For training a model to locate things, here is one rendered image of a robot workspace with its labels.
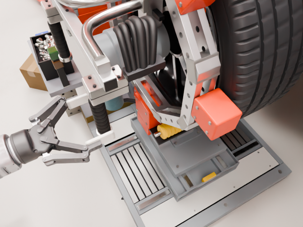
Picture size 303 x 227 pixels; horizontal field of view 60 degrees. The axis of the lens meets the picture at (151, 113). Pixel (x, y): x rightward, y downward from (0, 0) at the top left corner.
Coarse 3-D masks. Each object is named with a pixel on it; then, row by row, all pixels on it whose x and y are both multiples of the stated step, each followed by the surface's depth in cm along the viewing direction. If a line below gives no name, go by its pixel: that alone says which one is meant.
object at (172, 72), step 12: (132, 12) 98; (168, 12) 83; (168, 24) 87; (216, 36) 59; (180, 48) 88; (216, 48) 60; (168, 60) 106; (180, 60) 83; (156, 72) 103; (168, 72) 104; (180, 72) 90; (168, 84) 101; (180, 84) 93; (216, 84) 67; (180, 96) 95
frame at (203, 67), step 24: (120, 0) 92; (168, 0) 55; (192, 24) 58; (192, 48) 55; (192, 72) 57; (216, 72) 58; (144, 96) 97; (192, 96) 62; (168, 120) 84; (192, 120) 70
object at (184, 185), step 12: (132, 120) 145; (144, 132) 143; (144, 144) 139; (156, 156) 134; (216, 156) 131; (228, 156) 134; (156, 168) 136; (168, 168) 130; (204, 168) 130; (216, 168) 130; (228, 168) 128; (168, 180) 125; (180, 180) 125; (192, 180) 125; (204, 180) 123; (180, 192) 123; (192, 192) 127
